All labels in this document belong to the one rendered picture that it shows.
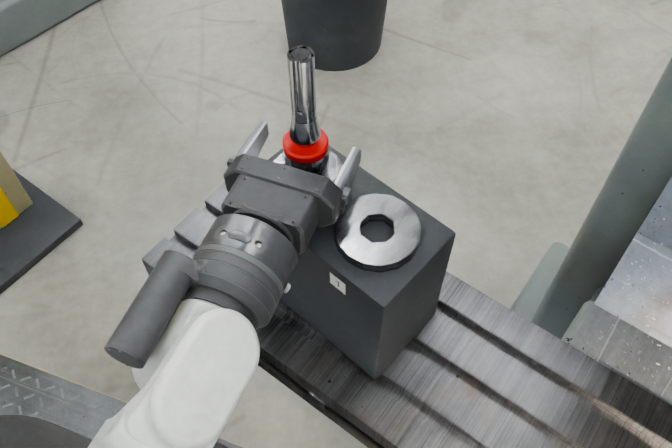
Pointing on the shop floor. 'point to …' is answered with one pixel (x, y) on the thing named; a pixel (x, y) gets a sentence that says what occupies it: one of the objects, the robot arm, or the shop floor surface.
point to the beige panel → (28, 224)
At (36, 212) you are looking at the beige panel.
